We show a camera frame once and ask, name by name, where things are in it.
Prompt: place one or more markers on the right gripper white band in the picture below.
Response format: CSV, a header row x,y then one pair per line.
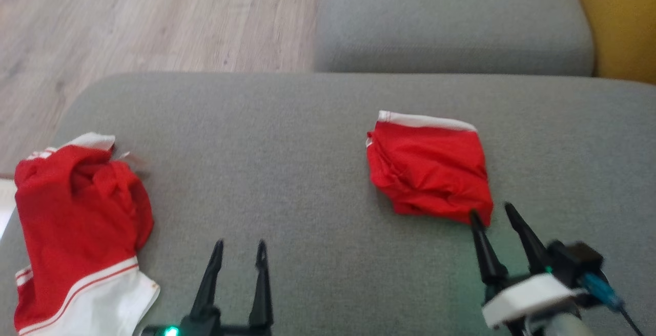
x,y
528,300

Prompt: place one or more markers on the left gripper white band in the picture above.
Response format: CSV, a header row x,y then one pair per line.
x,y
205,330

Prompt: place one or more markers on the red jersey with white trim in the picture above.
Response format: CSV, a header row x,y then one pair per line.
x,y
77,213
430,167

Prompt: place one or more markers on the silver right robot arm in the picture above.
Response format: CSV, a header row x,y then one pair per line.
x,y
564,327

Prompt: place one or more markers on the large grey sofa seat cushion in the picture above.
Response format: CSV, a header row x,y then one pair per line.
x,y
307,172

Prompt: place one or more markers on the small grey sofa seat cushion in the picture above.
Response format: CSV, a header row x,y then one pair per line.
x,y
451,18

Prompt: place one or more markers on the yellow sofa backrest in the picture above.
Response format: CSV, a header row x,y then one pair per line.
x,y
625,18

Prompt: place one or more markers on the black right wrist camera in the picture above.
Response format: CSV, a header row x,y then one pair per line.
x,y
576,261

